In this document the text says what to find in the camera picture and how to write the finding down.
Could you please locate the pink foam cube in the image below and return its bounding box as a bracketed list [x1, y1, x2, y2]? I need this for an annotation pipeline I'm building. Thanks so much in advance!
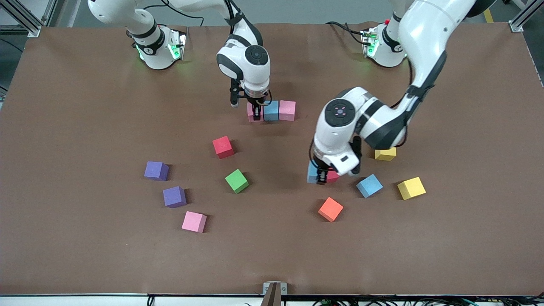
[248, 102, 265, 123]
[181, 211, 208, 233]
[279, 100, 296, 122]

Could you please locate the purple foam cube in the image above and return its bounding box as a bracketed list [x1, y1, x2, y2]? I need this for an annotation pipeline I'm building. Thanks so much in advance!
[162, 186, 187, 209]
[144, 161, 170, 182]

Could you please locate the orange foam cube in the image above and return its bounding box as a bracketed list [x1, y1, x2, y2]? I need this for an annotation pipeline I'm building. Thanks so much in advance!
[317, 197, 344, 223]

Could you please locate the red foam cube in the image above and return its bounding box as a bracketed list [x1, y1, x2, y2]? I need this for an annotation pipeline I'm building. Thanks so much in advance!
[212, 136, 235, 159]

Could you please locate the yellow foam cube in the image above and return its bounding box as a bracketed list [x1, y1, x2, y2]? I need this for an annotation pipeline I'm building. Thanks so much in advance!
[397, 176, 427, 201]
[374, 147, 397, 162]

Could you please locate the green foam cube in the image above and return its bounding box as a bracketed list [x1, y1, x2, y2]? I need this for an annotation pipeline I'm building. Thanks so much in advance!
[225, 168, 250, 194]

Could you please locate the base connector box green light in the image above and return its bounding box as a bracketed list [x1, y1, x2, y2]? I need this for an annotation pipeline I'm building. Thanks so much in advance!
[168, 30, 188, 60]
[360, 26, 380, 58]

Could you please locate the brown table mat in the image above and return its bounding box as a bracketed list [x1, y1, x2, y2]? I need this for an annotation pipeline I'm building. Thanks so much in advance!
[0, 21, 544, 297]

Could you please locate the black base cable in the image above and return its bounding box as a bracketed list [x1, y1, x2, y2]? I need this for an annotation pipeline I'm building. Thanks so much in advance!
[325, 20, 367, 45]

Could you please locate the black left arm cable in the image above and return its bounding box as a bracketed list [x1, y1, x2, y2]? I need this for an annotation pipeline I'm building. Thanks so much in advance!
[393, 53, 425, 110]

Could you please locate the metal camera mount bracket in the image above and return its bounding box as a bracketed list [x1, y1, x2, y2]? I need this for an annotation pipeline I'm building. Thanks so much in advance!
[261, 281, 288, 306]

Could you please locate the aluminium frame post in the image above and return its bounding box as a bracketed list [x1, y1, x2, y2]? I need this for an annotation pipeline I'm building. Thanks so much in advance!
[0, 0, 58, 38]
[508, 0, 544, 33]

